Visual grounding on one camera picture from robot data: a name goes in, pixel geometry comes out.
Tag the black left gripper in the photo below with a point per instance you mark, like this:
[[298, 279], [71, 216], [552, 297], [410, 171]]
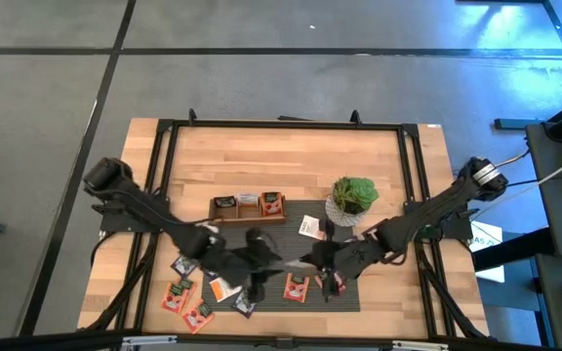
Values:
[[234, 265]]

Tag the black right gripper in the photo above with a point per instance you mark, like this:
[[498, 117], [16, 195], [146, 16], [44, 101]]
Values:
[[349, 258]]

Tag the white Tazo tea packet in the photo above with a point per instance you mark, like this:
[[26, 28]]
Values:
[[310, 226], [211, 226], [222, 290], [248, 199]]

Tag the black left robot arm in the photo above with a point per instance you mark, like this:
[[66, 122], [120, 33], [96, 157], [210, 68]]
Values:
[[149, 207]]

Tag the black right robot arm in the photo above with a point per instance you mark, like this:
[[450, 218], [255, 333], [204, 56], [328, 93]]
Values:
[[432, 209]]

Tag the wooden tea organizer tray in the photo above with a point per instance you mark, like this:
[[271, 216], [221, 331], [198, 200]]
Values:
[[247, 220]]

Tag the grey woven placemat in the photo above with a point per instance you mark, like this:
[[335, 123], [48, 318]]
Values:
[[271, 302]]

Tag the potted green succulent plant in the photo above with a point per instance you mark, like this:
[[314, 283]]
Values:
[[354, 195]]

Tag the white printed sign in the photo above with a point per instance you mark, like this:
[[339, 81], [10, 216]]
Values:
[[486, 239]]

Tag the black desk leg beam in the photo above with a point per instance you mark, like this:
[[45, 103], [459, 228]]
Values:
[[515, 249]]

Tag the dark grey desk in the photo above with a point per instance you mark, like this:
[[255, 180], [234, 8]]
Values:
[[554, 209]]

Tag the silver metal bracket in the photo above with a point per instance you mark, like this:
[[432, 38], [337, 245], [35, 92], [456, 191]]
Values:
[[149, 340], [420, 346]]

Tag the black horizontal frame beam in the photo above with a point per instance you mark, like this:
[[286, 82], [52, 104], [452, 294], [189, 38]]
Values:
[[42, 341]]

